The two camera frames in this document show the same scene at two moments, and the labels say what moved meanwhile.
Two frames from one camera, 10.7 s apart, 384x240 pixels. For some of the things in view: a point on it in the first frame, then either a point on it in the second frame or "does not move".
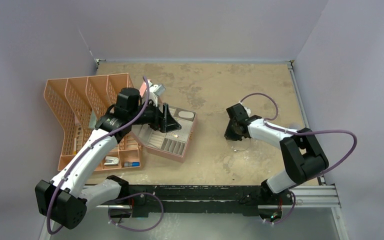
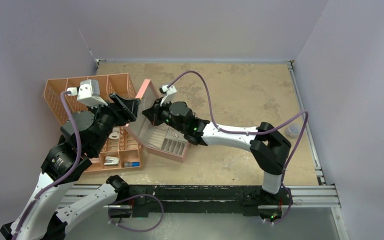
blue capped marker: x=129 y=164 does not move
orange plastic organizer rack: x=77 y=103 does not move
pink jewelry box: x=173 y=145 does not move
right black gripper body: x=231 y=132 to x=163 y=111
